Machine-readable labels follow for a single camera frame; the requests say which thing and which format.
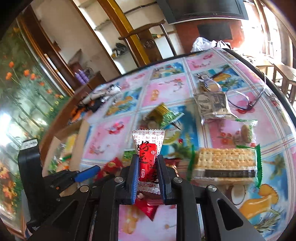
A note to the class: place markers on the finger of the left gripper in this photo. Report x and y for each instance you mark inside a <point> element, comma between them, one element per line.
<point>86,174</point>

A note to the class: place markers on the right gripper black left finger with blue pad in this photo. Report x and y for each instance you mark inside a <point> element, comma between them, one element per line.
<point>121,190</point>

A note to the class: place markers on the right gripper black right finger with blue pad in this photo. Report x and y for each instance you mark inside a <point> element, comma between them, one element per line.
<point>202,211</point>

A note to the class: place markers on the white red candy packet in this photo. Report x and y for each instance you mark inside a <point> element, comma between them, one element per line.
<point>148,145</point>

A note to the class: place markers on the small red snack packet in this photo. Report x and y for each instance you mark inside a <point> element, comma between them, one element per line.
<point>148,206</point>

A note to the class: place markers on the cardboard box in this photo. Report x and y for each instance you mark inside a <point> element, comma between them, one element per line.
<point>66,149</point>

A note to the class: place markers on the green soda cracker pack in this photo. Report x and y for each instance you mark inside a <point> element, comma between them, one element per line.
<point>241,165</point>

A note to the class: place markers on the black white patterned cloth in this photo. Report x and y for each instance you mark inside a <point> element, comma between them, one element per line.
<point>99,97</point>

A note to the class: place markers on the green gold snack packet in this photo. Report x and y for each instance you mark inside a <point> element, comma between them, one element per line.
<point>161,117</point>

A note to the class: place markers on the purple spray can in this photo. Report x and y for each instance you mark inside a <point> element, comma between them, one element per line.
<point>83,76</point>
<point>79,78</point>

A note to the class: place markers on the clear green cookie packet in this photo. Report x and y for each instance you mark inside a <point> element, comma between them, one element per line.
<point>245,133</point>

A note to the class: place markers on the flower mural panel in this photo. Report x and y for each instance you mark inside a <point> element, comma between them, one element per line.
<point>30,100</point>

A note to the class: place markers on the silver foil snack packet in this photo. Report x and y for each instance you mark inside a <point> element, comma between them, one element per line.
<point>213,106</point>

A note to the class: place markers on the wooden chair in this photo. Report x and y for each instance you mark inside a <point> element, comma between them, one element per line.
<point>148,43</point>

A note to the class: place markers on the wooden side table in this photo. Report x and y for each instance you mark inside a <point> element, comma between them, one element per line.
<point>288,80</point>

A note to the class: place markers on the white plastic bag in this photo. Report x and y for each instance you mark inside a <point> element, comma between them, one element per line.
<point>202,44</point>

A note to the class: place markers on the black television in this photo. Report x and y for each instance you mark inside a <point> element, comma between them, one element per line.
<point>177,11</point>

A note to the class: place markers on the black frame eyeglasses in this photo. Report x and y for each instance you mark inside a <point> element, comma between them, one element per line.
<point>228,81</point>

